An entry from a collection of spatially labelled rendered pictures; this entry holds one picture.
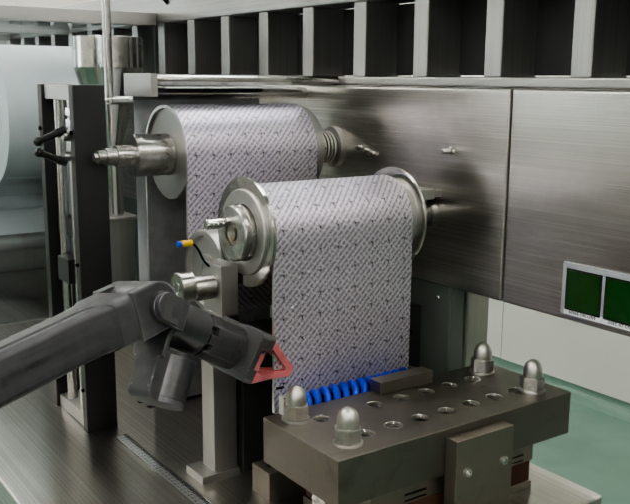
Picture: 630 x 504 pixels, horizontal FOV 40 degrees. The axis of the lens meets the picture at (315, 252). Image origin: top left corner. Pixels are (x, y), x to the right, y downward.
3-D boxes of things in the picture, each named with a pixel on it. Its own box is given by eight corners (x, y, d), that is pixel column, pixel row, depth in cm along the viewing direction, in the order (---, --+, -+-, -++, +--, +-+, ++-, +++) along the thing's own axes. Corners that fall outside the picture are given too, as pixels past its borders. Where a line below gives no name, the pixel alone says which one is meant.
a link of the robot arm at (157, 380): (163, 286, 98) (110, 285, 103) (133, 386, 94) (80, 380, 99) (228, 321, 107) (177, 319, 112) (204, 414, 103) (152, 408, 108)
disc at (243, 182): (215, 269, 125) (219, 166, 121) (218, 268, 125) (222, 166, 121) (270, 301, 113) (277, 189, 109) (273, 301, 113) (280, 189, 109)
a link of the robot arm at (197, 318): (179, 293, 104) (153, 296, 108) (163, 349, 101) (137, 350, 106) (224, 313, 108) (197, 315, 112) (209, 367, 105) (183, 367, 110)
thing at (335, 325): (272, 412, 117) (272, 277, 114) (405, 379, 130) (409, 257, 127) (274, 413, 117) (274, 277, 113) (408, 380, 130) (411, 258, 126)
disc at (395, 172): (357, 250, 139) (365, 158, 135) (359, 250, 139) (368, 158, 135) (419, 277, 128) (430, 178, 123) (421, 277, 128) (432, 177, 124)
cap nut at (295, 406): (275, 417, 111) (275, 384, 110) (299, 411, 113) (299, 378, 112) (291, 427, 108) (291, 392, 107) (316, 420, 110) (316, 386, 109)
